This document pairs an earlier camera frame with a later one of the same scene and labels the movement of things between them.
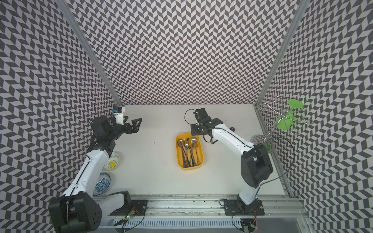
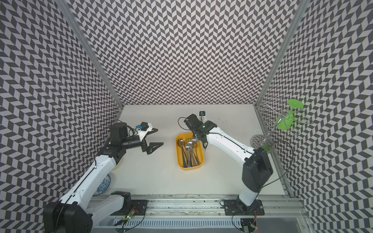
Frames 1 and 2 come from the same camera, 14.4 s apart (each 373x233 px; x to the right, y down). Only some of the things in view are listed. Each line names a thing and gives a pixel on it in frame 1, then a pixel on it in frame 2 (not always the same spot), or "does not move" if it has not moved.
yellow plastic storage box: (185, 135) does not move
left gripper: (135, 128) → (149, 149)
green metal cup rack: (279, 114) does not move
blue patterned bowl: (102, 184) does not move
